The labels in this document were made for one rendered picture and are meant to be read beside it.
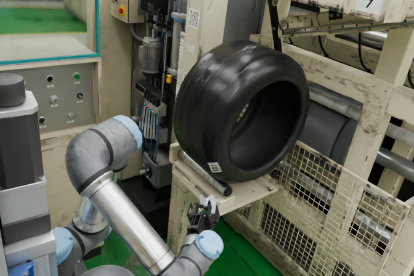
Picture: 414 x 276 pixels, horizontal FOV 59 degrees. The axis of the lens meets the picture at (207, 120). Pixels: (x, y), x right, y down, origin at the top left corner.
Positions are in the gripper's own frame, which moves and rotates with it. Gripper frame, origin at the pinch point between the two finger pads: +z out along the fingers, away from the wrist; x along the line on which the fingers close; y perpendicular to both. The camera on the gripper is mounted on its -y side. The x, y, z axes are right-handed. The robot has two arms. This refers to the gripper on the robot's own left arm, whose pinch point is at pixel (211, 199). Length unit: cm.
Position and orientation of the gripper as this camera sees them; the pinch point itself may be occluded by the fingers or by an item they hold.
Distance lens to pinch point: 132.3
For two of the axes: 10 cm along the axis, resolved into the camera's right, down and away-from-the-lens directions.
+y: -2.5, -8.4, -4.8
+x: -9.4, 1.0, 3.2
